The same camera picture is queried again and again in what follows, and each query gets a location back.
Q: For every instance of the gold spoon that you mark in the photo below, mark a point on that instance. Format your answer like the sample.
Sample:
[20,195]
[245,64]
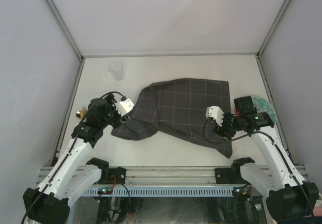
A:
[80,114]

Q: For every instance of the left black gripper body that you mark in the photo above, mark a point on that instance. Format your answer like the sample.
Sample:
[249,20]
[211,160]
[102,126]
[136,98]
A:
[113,118]

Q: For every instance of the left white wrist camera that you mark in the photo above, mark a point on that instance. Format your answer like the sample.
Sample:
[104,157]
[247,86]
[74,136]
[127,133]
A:
[124,107]

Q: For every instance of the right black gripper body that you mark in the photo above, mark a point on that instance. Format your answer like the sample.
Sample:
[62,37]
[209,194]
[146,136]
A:
[229,126]

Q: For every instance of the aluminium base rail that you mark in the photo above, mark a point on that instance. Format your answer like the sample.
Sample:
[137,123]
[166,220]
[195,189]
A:
[171,176]

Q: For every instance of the gold fork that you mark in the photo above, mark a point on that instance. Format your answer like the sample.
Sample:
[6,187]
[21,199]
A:
[84,109]

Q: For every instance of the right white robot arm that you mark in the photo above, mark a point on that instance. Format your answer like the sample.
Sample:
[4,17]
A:
[288,195]

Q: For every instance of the dark grey checked cloth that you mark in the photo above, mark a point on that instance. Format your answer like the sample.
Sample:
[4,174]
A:
[178,108]

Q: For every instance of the clear drinking glass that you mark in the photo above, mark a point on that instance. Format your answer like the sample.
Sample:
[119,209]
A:
[116,69]

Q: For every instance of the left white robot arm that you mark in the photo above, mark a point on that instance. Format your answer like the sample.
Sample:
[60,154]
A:
[52,199]

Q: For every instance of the blue slotted cable duct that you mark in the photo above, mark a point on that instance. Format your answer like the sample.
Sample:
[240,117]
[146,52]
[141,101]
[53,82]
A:
[177,191]

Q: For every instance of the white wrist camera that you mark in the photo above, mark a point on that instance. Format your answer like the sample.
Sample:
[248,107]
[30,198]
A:
[215,113]
[124,107]

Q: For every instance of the red and teal plate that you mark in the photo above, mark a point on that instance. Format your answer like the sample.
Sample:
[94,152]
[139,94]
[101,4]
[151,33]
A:
[263,105]

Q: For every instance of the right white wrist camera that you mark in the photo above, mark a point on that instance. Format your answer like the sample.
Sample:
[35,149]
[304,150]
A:
[215,113]

